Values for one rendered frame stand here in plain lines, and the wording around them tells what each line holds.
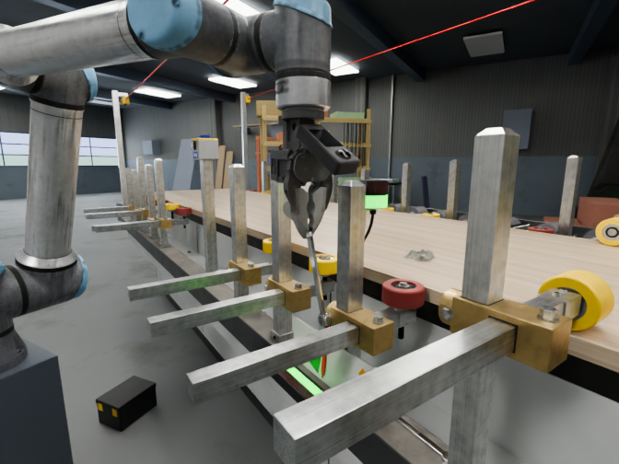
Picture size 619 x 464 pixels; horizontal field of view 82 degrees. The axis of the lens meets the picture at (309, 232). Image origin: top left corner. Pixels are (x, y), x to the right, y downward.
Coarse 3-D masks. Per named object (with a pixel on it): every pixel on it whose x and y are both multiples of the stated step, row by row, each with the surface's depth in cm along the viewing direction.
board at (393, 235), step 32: (192, 192) 295; (224, 192) 295; (256, 192) 295; (224, 224) 154; (256, 224) 142; (320, 224) 142; (384, 224) 142; (416, 224) 142; (448, 224) 142; (384, 256) 92; (448, 256) 92; (512, 256) 92; (544, 256) 92; (576, 256) 92; (608, 256) 92; (448, 288) 68; (512, 288) 68; (608, 320) 54; (576, 352) 49; (608, 352) 46
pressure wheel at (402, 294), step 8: (392, 280) 71; (400, 280) 71; (408, 280) 71; (384, 288) 68; (392, 288) 67; (400, 288) 67; (408, 288) 68; (416, 288) 67; (424, 288) 67; (384, 296) 68; (392, 296) 66; (400, 296) 65; (408, 296) 65; (416, 296) 65; (424, 296) 67; (392, 304) 66; (400, 304) 65; (408, 304) 65; (416, 304) 66; (400, 328) 70; (400, 336) 70
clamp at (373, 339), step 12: (336, 312) 66; (360, 312) 65; (372, 312) 65; (336, 324) 66; (360, 324) 61; (372, 324) 60; (384, 324) 60; (360, 336) 61; (372, 336) 59; (384, 336) 60; (360, 348) 62; (372, 348) 59; (384, 348) 60
